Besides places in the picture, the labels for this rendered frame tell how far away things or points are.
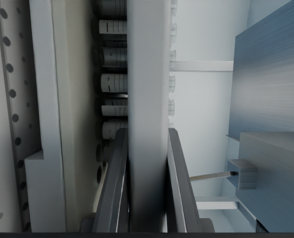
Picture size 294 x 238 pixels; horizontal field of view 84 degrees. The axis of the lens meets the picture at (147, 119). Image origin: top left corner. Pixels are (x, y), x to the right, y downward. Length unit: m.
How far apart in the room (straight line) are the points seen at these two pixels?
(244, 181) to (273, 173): 0.04
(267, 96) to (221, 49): 3.30
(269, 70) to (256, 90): 0.07
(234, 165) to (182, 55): 3.38
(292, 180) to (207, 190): 4.61
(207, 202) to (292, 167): 1.18
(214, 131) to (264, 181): 3.81
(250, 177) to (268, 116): 0.32
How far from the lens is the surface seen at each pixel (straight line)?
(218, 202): 1.41
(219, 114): 3.95
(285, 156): 0.22
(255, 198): 0.27
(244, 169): 0.25
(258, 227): 0.28
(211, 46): 3.76
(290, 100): 0.51
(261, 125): 0.58
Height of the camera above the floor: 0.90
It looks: 1 degrees up
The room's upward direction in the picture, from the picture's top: 90 degrees clockwise
